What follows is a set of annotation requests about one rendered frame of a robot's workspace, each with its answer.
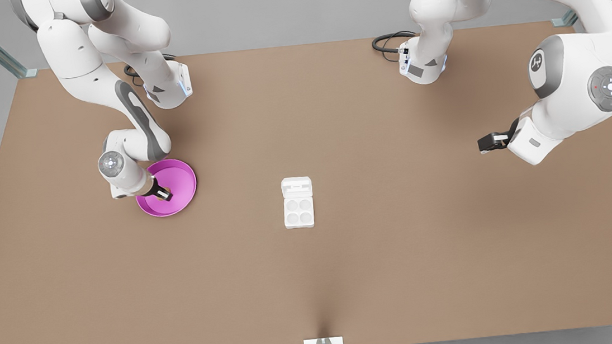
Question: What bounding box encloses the white egg box lid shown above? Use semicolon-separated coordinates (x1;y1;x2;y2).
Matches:
280;176;313;200

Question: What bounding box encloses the white egg box tray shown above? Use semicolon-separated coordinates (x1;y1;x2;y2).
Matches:
282;195;316;230

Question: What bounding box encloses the pink round bowl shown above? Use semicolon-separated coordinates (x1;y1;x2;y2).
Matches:
132;156;201;220

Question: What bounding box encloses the black cable loop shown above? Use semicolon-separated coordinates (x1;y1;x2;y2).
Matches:
371;30;420;65
123;53;180;89

